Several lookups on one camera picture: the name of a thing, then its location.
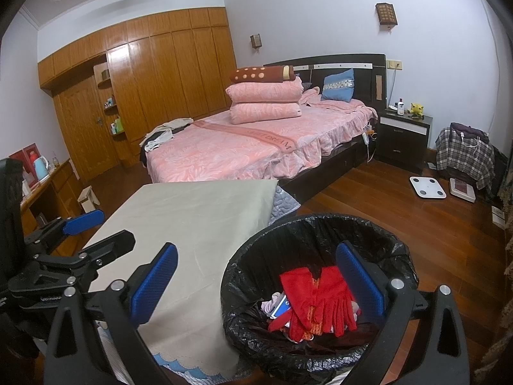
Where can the light blue kettle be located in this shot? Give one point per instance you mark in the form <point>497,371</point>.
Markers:
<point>40,168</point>

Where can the wall socket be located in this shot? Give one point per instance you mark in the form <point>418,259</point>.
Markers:
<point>393,64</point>

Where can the white printed medicine box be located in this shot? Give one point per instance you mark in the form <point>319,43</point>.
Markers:
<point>281,308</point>

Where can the plaid cloth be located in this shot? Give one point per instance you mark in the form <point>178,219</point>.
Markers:
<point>461,156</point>

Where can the brown dotted pillow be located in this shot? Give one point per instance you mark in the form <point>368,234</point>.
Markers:
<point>260,74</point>

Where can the grey quilted mat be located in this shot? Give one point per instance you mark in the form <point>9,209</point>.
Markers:
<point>285,204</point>

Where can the wooden door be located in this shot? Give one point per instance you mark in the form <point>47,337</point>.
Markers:
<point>80,128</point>

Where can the small wooden wall lamp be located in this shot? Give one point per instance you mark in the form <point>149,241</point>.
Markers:
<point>256,41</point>

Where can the dark nightstand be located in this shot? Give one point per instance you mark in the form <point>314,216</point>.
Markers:
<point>402,140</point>

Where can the patterned curtain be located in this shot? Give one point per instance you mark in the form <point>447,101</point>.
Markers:
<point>503,329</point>

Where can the red box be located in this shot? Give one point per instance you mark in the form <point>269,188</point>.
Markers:
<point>22,156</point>

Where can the dark wooden bed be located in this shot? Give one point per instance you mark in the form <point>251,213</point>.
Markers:
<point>360,74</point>

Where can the wooden sideboard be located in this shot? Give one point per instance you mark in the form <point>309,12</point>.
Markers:
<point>60,192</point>

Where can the small wooden stool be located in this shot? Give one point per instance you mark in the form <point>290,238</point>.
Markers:
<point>88,198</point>

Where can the pink bedspread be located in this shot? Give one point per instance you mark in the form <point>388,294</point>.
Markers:
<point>240,148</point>

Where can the blue cushion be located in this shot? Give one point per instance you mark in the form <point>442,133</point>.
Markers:
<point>338,86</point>

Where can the trash bin with black bag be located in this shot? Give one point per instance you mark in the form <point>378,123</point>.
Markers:
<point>256,256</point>

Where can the white bottle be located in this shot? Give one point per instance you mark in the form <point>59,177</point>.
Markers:
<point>400,107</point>

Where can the pink folded blanket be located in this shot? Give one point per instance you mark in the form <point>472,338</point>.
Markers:
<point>264,91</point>
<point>264,113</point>

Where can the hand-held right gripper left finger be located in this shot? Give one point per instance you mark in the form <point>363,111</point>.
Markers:
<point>154,284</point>

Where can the large wooden wall lamp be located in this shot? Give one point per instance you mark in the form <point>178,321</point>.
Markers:
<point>385,14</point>

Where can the wooden wardrobe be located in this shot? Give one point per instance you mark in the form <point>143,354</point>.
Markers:
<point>172,68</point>

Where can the white bathroom scale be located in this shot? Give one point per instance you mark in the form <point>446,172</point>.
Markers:
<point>427,187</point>

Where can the pile of clothes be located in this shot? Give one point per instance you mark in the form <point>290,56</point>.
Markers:
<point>164,134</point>

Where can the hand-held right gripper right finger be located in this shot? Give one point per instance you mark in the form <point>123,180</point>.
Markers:
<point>358,284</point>

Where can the white small box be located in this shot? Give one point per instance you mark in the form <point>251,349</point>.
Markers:
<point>498,216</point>

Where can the bathroom scale with red top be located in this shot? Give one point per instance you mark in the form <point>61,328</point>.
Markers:
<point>462,189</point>

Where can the yellow plush toy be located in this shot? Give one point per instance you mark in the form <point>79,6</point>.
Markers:
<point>417,110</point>

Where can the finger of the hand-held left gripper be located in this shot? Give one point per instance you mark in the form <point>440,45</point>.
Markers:
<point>112,246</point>
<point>86,221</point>

